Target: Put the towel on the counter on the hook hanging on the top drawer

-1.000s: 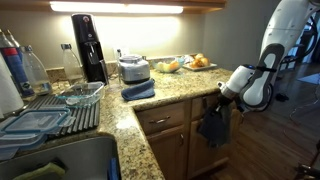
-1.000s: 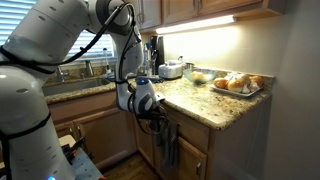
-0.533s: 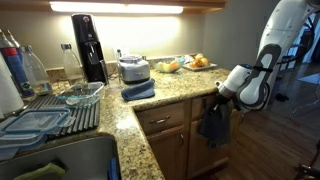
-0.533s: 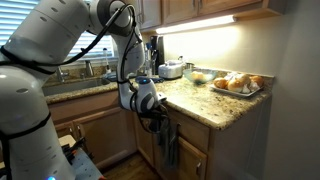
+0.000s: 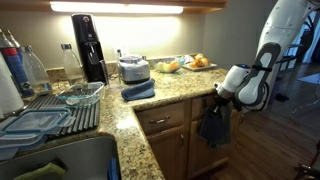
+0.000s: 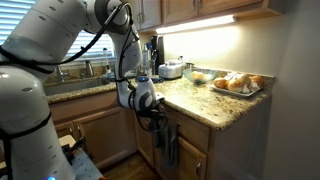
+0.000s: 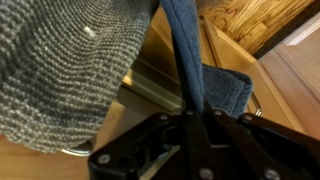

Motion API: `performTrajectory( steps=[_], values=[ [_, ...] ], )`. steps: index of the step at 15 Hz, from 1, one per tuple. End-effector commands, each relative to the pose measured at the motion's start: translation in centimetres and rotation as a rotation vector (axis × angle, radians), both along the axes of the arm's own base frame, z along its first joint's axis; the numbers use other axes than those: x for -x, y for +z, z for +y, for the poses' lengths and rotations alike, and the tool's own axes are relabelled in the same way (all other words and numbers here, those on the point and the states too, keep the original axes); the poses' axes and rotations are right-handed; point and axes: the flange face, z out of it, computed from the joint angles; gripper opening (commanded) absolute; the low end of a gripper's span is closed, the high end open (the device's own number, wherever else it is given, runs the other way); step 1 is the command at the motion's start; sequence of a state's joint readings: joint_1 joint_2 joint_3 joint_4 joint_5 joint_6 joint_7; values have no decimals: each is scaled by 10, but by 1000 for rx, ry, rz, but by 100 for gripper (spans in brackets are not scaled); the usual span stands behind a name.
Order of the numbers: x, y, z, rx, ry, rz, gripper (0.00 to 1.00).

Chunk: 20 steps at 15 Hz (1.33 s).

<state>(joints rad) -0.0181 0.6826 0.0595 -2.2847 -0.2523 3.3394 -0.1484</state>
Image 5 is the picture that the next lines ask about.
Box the wooden drawer with hooks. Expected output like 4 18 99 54
190 92 234 122

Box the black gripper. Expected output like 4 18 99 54
201 94 230 118

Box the silver food chopper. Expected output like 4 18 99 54
117 54 152 85

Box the green yellow sponge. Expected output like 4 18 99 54
12 161 68 180

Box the grey floor rug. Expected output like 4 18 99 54
297 72 320 86

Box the wooden cabinet door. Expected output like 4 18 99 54
145 124 188 180
187 105 245 179

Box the black shoe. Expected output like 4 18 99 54
274 92 291 103

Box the clear soda bottle silver cap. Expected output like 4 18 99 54
60 42 86 85

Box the glass baking dish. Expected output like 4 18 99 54
55 81 106 108

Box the pale green fruit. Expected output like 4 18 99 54
155 61 168 73

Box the blue bottle red band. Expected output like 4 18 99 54
0 28 36 100

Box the clear lid blue rim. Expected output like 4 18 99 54
0 105 78 136

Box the white floor cable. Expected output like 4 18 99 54
289 83 320 122

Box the grey knit towel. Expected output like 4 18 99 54
208 102 233 149

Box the white rectangular plate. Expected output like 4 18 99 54
182 61 218 72

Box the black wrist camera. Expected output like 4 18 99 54
232 99 245 113

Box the black tripod stand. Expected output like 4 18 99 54
293 139 320 180

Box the clear plastic food container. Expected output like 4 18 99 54
0 131 49 162

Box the grey ribbed drying mat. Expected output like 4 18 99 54
19 94 102 137

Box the wooden drawer with metal handle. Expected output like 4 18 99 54
135 100 187 137

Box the yellow fruit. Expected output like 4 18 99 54
168 59 181 72

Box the under-cabinet light strip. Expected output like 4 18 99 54
49 1 185 15

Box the wooden upper cabinet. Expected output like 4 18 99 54
0 0 228 15

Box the folded blue cloth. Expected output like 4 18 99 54
120 77 157 102

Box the white paper wrapper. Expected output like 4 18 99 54
183 54 195 64

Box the blue sponge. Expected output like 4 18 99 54
106 156 122 180

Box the white wall outlet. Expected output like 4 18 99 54
112 45 132 58

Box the metal drawer handle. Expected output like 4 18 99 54
148 115 172 126

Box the teal glass bowl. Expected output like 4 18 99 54
151 56 186 74

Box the black soda maker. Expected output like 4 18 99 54
70 12 110 85

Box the stainless steel sink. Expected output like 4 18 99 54
0 134 122 180

